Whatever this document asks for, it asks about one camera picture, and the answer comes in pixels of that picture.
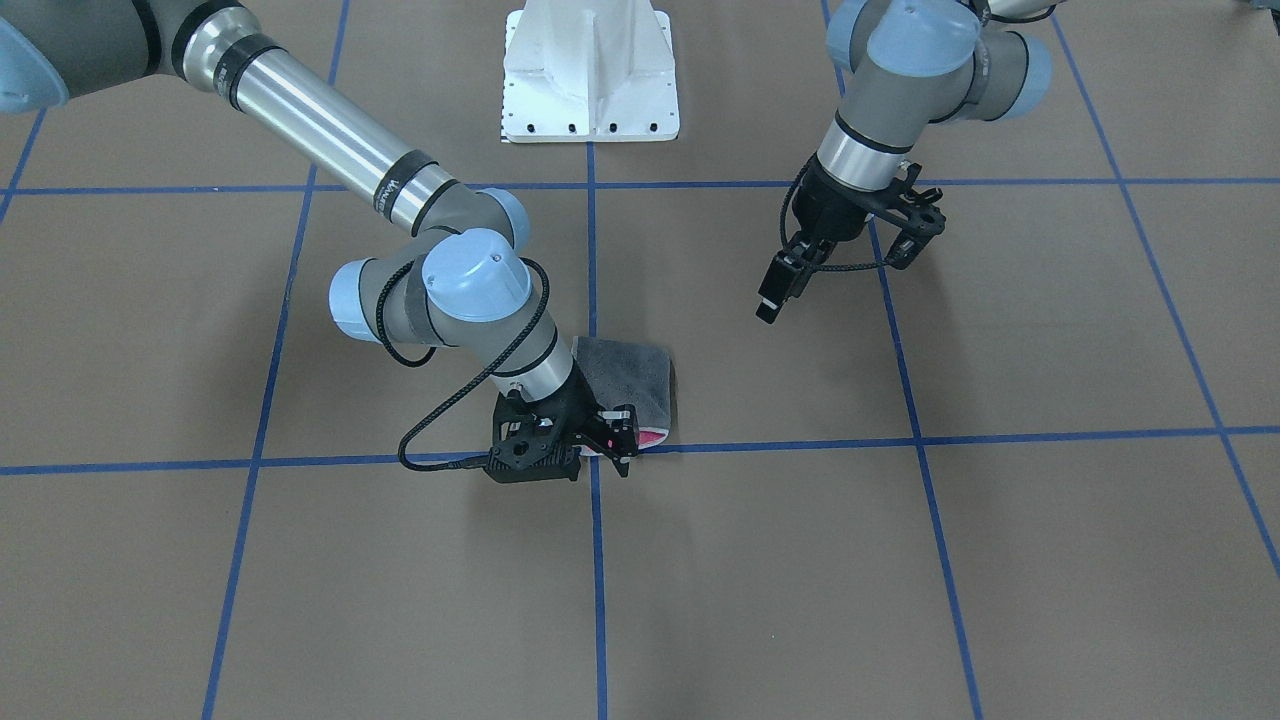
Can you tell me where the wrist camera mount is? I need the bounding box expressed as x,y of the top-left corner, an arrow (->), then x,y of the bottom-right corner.
867,161 -> 946,270
483,389 -> 581,484

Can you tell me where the pink and grey towel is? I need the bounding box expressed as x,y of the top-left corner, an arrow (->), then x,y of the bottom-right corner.
572,336 -> 675,450

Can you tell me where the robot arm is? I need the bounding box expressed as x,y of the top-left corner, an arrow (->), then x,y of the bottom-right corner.
756,1 -> 1055,323
3,1 -> 640,483

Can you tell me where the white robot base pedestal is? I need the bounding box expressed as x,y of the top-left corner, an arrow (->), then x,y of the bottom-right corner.
500,1 -> 681,143

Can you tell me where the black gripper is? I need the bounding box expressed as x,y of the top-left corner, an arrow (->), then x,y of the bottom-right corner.
755,156 -> 868,324
530,372 -> 640,478

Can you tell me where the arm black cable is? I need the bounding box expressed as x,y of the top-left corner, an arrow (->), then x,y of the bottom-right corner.
778,155 -> 901,275
375,256 -> 552,473

